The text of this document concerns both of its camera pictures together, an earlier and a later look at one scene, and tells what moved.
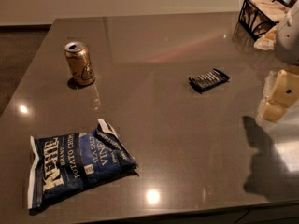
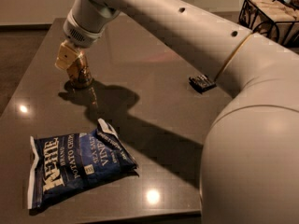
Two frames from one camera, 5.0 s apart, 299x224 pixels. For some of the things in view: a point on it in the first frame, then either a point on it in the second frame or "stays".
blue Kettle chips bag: x=66 y=162 stays
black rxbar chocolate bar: x=208 y=80 stays
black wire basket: x=258 y=14 stays
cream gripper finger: x=285 y=93 to x=66 y=55
